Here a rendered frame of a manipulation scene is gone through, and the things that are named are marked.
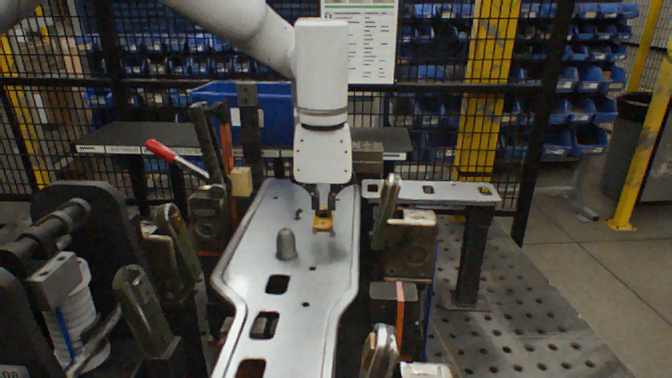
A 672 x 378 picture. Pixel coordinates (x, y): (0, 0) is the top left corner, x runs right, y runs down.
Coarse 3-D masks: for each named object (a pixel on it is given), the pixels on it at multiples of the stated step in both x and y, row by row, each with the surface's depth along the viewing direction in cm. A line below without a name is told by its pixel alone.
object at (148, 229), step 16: (144, 224) 65; (160, 240) 62; (144, 256) 63; (160, 256) 63; (160, 272) 64; (176, 272) 64; (160, 288) 65; (176, 288) 65; (192, 288) 70; (176, 304) 66; (192, 304) 71; (176, 320) 68; (192, 320) 71; (192, 336) 71; (192, 352) 72; (192, 368) 73
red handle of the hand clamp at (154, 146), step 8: (152, 144) 77; (160, 144) 77; (152, 152) 77; (160, 152) 77; (168, 152) 77; (168, 160) 77; (176, 160) 78; (184, 160) 79; (184, 168) 78; (192, 168) 78; (200, 168) 79; (200, 176) 79; (208, 176) 79; (224, 184) 80
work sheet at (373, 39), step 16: (320, 0) 116; (336, 0) 115; (352, 0) 115; (368, 0) 115; (384, 0) 115; (400, 0) 114; (320, 16) 117; (336, 16) 117; (352, 16) 117; (368, 16) 116; (384, 16) 116; (400, 16) 116; (352, 32) 118; (368, 32) 118; (384, 32) 118; (352, 48) 120; (368, 48) 120; (384, 48) 120; (352, 64) 122; (368, 64) 122; (384, 64) 121; (352, 80) 124; (368, 80) 123; (384, 80) 123
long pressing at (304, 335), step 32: (288, 192) 93; (320, 192) 93; (352, 192) 93; (256, 224) 80; (288, 224) 80; (352, 224) 80; (224, 256) 69; (256, 256) 70; (320, 256) 70; (352, 256) 70; (224, 288) 62; (256, 288) 62; (288, 288) 62; (320, 288) 62; (352, 288) 63; (288, 320) 56; (320, 320) 56; (224, 352) 51; (256, 352) 51; (288, 352) 51; (320, 352) 51
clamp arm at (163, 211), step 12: (168, 204) 62; (156, 216) 61; (168, 216) 61; (180, 216) 64; (168, 228) 62; (180, 228) 63; (180, 240) 64; (180, 252) 63; (192, 252) 67; (180, 264) 64; (192, 264) 66; (180, 276) 65; (192, 276) 65
